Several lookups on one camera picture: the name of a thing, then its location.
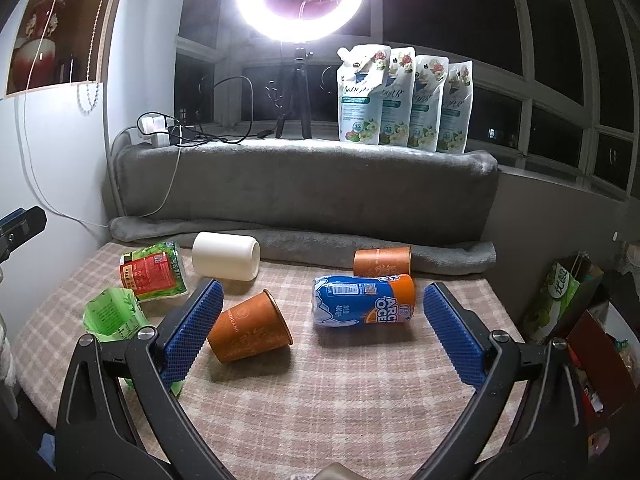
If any orange paper cup near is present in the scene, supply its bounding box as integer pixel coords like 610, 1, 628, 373
207, 289, 293, 364

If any green tea bottle cup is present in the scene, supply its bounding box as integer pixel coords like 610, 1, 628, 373
81, 286, 186, 399

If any red box on floor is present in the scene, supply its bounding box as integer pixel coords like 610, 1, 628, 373
567, 311, 637, 434

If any red green label cup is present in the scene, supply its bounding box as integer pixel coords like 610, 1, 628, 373
118, 240, 188, 301

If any black tripod stand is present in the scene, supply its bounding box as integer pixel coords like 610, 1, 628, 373
265, 44, 312, 140

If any red white vase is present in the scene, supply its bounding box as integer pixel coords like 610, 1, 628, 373
11, 0, 66, 91

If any black cable on sill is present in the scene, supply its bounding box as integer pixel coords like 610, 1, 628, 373
135, 74, 274, 148

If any white plastic cup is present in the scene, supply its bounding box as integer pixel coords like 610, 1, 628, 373
192, 232, 260, 282

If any orange paper cup far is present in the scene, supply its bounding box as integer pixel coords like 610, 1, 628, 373
352, 246, 411, 278

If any blue orange bottle cup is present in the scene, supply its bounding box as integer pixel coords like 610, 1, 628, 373
312, 274, 416, 328

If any plaid bed sheet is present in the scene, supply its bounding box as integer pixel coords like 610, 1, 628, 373
12, 242, 523, 479

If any orange paper cup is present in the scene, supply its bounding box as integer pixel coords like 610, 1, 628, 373
207, 289, 293, 364
352, 246, 411, 278

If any grey fleece blanket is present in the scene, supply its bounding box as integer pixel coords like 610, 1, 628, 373
110, 139, 499, 275

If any white bead cord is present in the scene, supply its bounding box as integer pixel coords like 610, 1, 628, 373
77, 0, 124, 117

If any white ring light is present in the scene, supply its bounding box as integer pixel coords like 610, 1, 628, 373
233, 0, 369, 46

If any white charging cable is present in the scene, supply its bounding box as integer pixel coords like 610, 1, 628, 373
14, 0, 184, 229

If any green paper bag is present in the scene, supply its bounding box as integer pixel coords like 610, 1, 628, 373
521, 252, 603, 344

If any white power strip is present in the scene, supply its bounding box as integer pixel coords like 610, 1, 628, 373
137, 113, 170, 148

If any white refill pouch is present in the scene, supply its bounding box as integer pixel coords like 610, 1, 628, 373
437, 61, 474, 154
336, 44, 390, 145
408, 54, 449, 152
380, 47, 416, 146

